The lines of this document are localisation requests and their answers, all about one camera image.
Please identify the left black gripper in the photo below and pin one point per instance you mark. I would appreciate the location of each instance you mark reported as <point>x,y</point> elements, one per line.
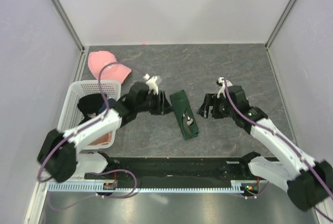
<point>163,107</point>

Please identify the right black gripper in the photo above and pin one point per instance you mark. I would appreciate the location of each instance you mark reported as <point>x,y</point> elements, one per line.
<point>210,100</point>

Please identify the silver spoon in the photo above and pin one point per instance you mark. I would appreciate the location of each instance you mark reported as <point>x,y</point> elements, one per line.
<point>187,120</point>

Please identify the dark green cloth napkin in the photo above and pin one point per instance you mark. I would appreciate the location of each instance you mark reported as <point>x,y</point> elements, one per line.
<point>181,105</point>

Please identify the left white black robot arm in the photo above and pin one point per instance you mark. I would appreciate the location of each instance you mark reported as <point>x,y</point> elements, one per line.
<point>60,154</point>

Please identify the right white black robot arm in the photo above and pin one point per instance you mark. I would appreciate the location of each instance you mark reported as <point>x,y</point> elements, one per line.
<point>306,181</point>

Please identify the pink baseball cap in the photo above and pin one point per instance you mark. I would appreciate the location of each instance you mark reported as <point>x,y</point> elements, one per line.
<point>115,71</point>

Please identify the black cloth in basket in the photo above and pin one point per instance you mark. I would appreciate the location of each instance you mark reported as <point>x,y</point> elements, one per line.
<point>91,106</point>

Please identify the peach cloth in basket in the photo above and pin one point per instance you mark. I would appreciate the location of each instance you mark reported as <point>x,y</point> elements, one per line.
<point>102,140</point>

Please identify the white perforated plastic basket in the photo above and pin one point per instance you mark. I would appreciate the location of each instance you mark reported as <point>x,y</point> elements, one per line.
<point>70,99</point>

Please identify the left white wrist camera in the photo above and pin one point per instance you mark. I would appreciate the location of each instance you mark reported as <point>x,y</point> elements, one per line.
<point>152,82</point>

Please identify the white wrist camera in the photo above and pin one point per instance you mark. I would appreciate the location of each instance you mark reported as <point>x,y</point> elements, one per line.
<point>152,82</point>
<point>223,84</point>

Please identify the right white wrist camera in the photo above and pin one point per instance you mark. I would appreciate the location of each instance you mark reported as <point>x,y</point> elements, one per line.
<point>223,84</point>

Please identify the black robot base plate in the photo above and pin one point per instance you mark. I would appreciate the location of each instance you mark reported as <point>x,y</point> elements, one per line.
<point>225,168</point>

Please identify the light blue slotted cable duct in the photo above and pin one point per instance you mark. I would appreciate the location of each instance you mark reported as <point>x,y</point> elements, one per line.
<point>102,187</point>

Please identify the left aluminium frame post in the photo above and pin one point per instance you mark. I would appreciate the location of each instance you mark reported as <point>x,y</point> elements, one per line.
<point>69,26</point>

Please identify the aluminium frame post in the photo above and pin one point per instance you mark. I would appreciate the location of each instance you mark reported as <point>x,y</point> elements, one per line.
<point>69,26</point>
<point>279,24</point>

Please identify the right aluminium frame post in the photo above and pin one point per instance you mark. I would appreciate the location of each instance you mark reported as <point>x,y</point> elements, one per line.
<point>279,24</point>

